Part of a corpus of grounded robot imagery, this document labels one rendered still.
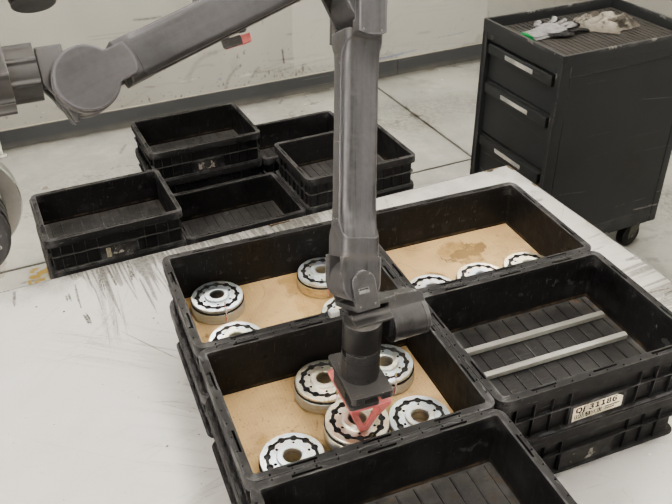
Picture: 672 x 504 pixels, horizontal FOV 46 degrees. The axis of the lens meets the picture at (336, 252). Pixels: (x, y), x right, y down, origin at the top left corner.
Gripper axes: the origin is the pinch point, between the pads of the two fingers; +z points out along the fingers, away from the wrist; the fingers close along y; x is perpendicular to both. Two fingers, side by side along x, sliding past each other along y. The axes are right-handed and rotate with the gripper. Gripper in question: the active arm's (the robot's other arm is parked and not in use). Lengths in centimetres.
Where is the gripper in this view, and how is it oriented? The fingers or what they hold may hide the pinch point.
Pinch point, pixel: (357, 415)
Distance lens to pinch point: 125.0
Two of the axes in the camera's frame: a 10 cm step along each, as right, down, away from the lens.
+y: -3.7, -5.4, 7.6
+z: -0.2, 8.2, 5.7
